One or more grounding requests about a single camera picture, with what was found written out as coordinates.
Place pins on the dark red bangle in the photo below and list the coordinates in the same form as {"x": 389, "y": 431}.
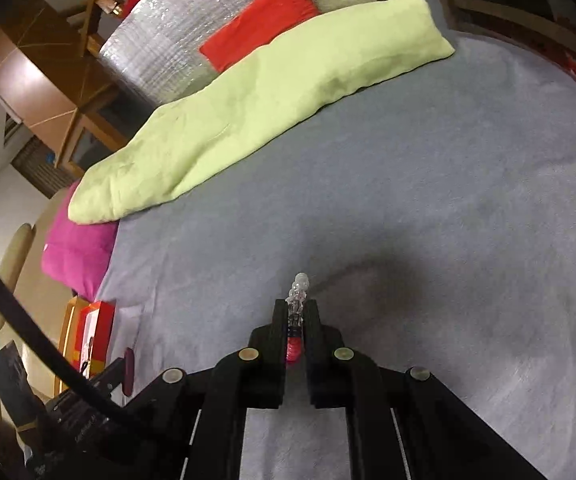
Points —
{"x": 128, "y": 370}

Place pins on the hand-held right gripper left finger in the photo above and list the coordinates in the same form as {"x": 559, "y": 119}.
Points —
{"x": 282, "y": 340}

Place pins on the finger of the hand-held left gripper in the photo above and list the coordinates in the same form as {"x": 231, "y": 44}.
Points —
{"x": 112, "y": 375}

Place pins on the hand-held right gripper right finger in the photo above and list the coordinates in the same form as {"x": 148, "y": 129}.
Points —
{"x": 309, "y": 340}

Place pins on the light green folded cloth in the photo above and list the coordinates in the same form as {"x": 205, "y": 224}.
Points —
{"x": 268, "y": 100}

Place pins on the magenta cushion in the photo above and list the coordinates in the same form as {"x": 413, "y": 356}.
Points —
{"x": 77, "y": 255}

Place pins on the wooden shelf frame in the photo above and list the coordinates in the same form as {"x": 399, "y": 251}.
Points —
{"x": 518, "y": 15}

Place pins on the grey blanket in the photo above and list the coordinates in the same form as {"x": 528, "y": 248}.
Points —
{"x": 418, "y": 185}

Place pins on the red jewelry box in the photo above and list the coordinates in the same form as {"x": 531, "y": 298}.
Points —
{"x": 98, "y": 320}

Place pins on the silver foil mat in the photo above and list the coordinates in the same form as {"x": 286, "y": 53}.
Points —
{"x": 177, "y": 45}

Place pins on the wooden cabinet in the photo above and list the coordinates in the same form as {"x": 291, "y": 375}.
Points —
{"x": 42, "y": 75}

